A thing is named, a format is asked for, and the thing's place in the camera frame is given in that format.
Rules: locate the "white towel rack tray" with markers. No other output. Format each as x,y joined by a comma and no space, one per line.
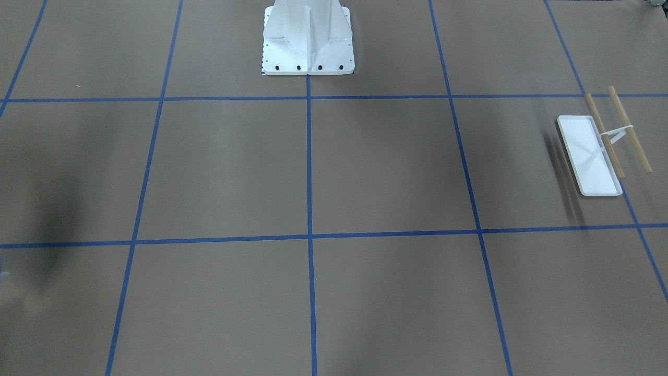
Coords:
588,157

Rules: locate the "wooden rack rod inner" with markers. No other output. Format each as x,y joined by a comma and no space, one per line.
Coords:
605,138

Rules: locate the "wooden rack rod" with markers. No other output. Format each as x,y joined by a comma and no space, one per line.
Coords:
630,131
605,138

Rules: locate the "wooden rack rod outer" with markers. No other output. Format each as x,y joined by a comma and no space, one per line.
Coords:
630,131

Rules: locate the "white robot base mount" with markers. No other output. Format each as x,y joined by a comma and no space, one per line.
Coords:
307,38

